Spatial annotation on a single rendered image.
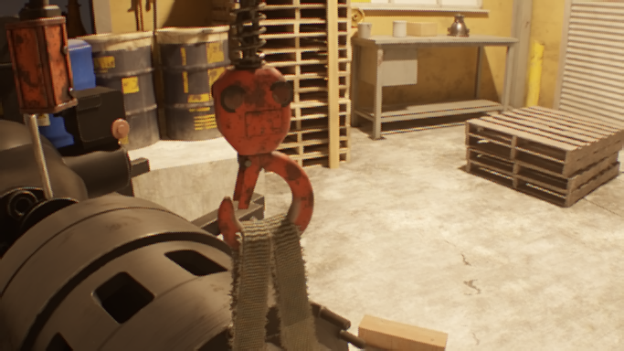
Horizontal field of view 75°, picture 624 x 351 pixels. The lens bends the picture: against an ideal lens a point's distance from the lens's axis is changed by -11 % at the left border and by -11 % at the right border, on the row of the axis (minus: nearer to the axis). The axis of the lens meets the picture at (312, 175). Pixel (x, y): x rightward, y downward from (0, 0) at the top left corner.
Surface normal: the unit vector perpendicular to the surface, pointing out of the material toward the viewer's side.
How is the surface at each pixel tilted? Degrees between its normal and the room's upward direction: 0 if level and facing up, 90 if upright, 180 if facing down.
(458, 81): 90
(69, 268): 20
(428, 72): 90
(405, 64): 90
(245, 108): 90
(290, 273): 108
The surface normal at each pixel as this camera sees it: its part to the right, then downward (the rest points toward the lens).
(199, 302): -0.01, -0.93
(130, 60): 0.70, 0.25
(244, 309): 0.35, 0.50
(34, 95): -0.18, 0.36
